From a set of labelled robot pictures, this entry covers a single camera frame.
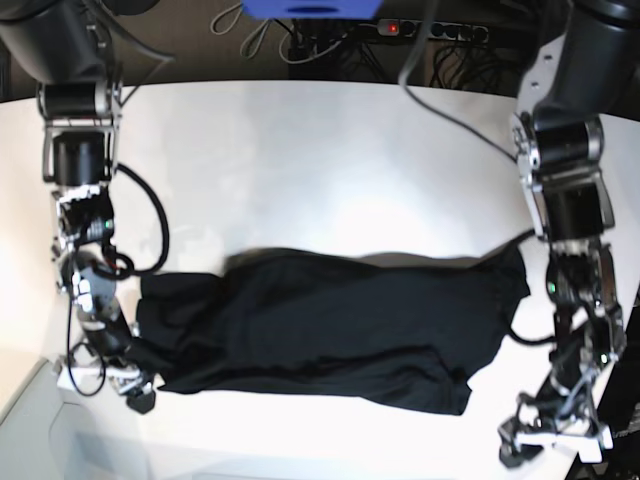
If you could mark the blue box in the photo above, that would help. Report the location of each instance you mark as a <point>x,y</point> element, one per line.
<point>312,9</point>

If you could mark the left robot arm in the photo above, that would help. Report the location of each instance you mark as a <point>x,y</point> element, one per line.
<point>586,53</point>

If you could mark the black t-shirt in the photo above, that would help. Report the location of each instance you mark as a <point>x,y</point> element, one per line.
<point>305,324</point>

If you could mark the white bin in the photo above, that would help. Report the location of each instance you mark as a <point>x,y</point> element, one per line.
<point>46,436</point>

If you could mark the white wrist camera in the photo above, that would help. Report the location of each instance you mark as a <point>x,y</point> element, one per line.
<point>85,381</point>
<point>591,449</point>

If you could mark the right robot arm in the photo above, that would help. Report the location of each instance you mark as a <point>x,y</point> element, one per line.
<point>67,48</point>

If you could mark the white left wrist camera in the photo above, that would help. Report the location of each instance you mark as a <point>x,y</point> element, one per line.
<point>591,449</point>

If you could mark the white power strip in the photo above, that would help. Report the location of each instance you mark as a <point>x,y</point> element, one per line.
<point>446,31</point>

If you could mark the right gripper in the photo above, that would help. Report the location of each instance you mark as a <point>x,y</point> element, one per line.
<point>127,381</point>

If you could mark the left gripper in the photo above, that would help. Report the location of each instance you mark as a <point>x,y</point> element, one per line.
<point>537,423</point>

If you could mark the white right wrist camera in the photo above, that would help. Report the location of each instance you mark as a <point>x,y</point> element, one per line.
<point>85,381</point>

